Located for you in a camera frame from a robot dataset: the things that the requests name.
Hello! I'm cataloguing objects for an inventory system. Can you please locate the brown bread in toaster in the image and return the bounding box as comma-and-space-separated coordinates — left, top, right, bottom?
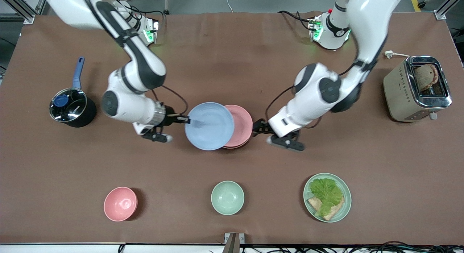
414, 64, 439, 92

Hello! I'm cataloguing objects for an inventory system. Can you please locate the green lettuce leaf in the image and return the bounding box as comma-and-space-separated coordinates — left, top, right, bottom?
309, 178, 344, 217

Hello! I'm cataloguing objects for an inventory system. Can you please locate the blue plate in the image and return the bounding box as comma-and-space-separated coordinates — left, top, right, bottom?
184, 102, 235, 151

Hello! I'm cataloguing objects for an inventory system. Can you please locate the aluminium frame profile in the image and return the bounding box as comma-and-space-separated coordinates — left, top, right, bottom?
0, 0, 38, 24
434, 0, 464, 20

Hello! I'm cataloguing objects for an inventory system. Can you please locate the pink bowl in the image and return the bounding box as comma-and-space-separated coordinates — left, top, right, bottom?
104, 187, 138, 222

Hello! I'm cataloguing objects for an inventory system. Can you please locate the white toaster plug cable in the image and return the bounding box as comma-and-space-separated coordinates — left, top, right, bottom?
384, 50, 412, 59

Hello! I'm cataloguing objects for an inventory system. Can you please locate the green bowl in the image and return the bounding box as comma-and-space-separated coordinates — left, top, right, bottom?
211, 181, 245, 216

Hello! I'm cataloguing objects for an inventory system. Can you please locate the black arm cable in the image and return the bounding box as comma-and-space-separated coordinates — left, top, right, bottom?
150, 85, 189, 117
266, 85, 296, 121

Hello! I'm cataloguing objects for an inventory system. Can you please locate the beige chrome toaster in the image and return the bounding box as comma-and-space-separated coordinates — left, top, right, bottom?
383, 56, 452, 123

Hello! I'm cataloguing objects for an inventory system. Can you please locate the toast bread slice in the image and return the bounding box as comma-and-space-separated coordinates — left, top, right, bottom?
307, 196, 345, 221

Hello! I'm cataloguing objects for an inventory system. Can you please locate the pink plate stack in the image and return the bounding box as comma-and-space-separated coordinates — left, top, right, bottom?
221, 105, 253, 149

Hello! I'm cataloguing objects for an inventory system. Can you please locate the black pot blue handle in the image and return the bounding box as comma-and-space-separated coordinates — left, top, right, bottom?
49, 57, 97, 128

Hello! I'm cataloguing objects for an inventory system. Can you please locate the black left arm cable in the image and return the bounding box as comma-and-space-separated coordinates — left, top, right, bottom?
266, 85, 296, 121

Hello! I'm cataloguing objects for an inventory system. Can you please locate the grey metal table bracket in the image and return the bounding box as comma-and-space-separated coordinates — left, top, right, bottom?
224, 233, 245, 253

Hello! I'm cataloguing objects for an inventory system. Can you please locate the glass lid blue knob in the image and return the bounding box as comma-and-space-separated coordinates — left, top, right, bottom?
49, 88, 88, 122

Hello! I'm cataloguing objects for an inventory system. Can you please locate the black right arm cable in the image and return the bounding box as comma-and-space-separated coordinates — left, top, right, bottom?
150, 85, 189, 117

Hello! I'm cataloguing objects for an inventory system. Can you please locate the green plate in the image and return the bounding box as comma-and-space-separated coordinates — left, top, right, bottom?
303, 173, 352, 223

